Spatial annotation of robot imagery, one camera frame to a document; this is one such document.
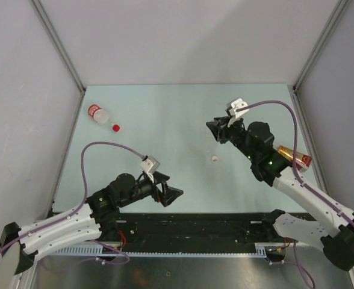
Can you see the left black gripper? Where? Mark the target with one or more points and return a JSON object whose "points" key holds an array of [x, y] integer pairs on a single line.
{"points": [[168, 194]]}

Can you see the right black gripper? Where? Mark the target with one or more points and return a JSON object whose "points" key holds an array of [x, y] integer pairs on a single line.
{"points": [[220, 128]]}

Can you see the white bottle cap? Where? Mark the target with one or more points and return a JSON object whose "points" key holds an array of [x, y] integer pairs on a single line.
{"points": [[215, 159]]}

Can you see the red label plastic bottle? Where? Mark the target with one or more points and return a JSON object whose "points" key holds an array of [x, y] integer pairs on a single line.
{"points": [[102, 117]]}

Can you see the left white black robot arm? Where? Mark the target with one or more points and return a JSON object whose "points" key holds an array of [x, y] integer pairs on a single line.
{"points": [[95, 220]]}

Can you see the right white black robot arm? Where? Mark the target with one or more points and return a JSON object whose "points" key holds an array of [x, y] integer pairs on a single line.
{"points": [[332, 230]]}

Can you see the yellow red tea bottle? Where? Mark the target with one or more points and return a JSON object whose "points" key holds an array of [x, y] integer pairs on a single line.
{"points": [[303, 161]]}

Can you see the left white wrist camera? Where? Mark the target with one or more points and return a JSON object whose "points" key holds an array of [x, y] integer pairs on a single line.
{"points": [[149, 164]]}

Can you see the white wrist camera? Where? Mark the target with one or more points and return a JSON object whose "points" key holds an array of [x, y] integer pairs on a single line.
{"points": [[149, 164], [235, 110]]}

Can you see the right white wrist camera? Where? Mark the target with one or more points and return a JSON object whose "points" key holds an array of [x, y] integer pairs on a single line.
{"points": [[235, 110]]}

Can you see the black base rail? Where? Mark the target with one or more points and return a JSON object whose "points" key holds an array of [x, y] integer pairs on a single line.
{"points": [[218, 232]]}

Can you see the grey slotted cable duct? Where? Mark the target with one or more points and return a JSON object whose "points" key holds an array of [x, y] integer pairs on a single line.
{"points": [[257, 250]]}

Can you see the right aluminium frame post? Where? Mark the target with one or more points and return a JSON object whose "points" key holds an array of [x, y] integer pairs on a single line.
{"points": [[331, 25]]}

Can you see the aluminium frame post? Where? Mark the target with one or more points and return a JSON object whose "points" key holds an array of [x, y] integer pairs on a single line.
{"points": [[331, 25], [53, 36]]}

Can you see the left aluminium frame post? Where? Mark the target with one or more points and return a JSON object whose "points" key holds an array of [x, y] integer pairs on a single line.
{"points": [[53, 36]]}

